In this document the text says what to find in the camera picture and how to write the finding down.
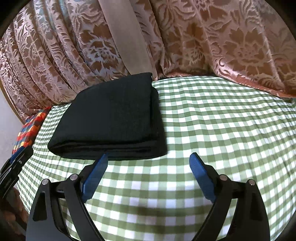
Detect green white checkered bedsheet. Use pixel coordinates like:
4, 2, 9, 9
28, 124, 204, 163
16, 75, 296, 241

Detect colourful patchwork pillow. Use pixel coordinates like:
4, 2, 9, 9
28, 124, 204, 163
12, 106, 52, 155

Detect brown floral curtain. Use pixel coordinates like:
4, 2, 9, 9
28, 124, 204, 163
1, 1, 295, 121

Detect black pants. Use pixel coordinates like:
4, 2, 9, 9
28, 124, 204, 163
48, 72, 168, 161

